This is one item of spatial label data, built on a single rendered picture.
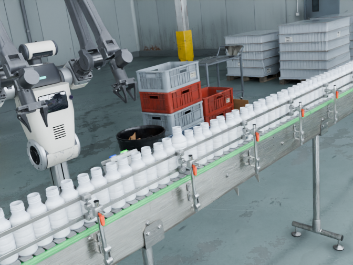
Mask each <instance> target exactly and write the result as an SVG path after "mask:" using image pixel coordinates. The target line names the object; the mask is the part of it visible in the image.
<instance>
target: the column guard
mask: <svg viewBox="0 0 353 265"><path fill-rule="evenodd" d="M176 41H177V47H178V56H179V61H180V62H188V61H194V55H193V44H192V33H191V30H186V31H180V32H176Z"/></svg>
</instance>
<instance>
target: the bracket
mask: <svg viewBox="0 0 353 265"><path fill-rule="evenodd" d="M323 85H324V86H323V87H325V90H324V91H325V92H326V93H325V94H323V95H324V98H328V97H329V94H327V92H329V91H332V92H333V94H334V111H330V109H329V108H330V106H328V111H329V112H332V113H333V115H334V117H333V118H330V116H329V115H330V113H328V117H329V119H333V122H334V124H336V121H337V120H338V119H337V114H338V112H337V111H336V99H338V93H339V92H342V90H337V88H336V85H334V88H333V89H329V88H327V87H328V86H329V84H328V83H324V84H323ZM293 103H294V100H293V99H289V100H288V104H290V106H289V109H290V111H289V112H288V116H293V115H294V112H293V111H292V110H293V109H297V111H298V112H299V131H296V125H294V131H295V132H294V138H295V139H298V142H299V144H300V145H302V144H303V142H304V138H303V134H304V131H302V117H304V111H305V110H308V108H305V107H303V105H302V102H301V101H300V102H298V103H299V106H297V107H294V106H293V105H292V104H293ZM247 125H248V124H247V121H241V126H244V128H242V131H243V132H244V134H243V135H242V139H243V140H247V139H248V135H247V134H246V132H251V135H253V142H254V157H252V156H251V149H250V150H248V156H250V158H249V165H251V166H253V167H254V170H255V173H256V174H257V173H258V171H259V170H260V168H261V167H260V166H259V161H260V158H259V157H258V156H257V141H258V142H259V134H263V131H259V130H258V128H256V124H252V125H253V128H252V129H248V128H246V127H245V126H247ZM296 132H298V134H299V138H296ZM176 156H177V157H180V158H179V159H178V163H179V164H181V166H179V167H177V168H178V172H180V173H183V172H185V171H186V166H183V165H182V164H187V167H188V168H189V169H190V174H191V184H192V192H191V191H190V190H191V188H190V183H188V184H187V185H186V186H187V191H189V194H188V201H190V203H193V209H194V212H198V208H200V206H201V205H200V203H199V197H200V195H199V193H198V192H196V185H195V176H196V175H197V169H196V167H197V166H198V167H200V166H201V164H198V163H195V159H193V155H188V157H189V160H187V161H186V160H185V159H184V158H182V156H184V150H178V151H176ZM252 158H253V161H254V162H255V165H252ZM191 194H192V195H191ZM80 196H81V200H82V201H83V202H86V204H84V207H85V210H87V211H88V212H86V213H84V215H85V219H86V220H88V221H90V220H92V219H94V218H95V217H97V223H98V228H99V233H98V234H97V238H98V242H100V244H101V245H99V249H100V253H102V255H103V256H104V260H103V262H104V264H105V265H110V264H111V263H113V257H112V256H111V246H110V245H108V244H107V243H106V237H105V232H104V228H103V227H104V225H105V218H104V216H107V215H108V213H107V212H105V211H104V210H103V205H101V204H99V200H94V207H93V206H92V203H90V202H88V201H89V200H91V199H92V198H91V194H90V193H87V192H86V193H83V194H82V195H80ZM191 199H193V201H192V200H191ZM90 210H92V211H90Z"/></svg>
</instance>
